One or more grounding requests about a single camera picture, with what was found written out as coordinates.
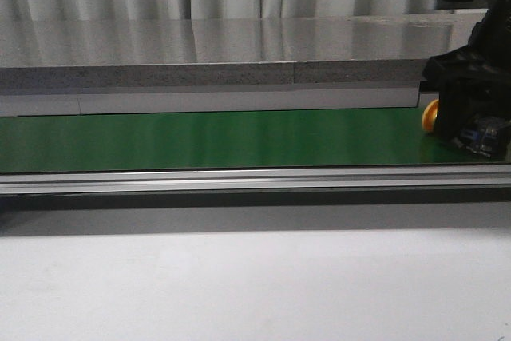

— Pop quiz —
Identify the aluminium conveyor front rail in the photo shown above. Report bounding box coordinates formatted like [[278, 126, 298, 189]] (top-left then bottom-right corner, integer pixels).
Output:
[[1, 164, 510, 196]]

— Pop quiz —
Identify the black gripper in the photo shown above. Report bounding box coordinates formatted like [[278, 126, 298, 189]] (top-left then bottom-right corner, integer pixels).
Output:
[[422, 0, 510, 146]]

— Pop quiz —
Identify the green conveyor belt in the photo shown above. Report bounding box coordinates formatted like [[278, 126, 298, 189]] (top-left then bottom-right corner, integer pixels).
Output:
[[0, 105, 511, 175]]

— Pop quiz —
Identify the yellow black push button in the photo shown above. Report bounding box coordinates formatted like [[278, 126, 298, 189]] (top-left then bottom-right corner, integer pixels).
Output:
[[421, 98, 511, 157]]

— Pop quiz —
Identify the grey conveyor back rail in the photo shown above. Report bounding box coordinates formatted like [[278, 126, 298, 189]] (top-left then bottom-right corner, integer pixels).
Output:
[[1, 81, 438, 117]]

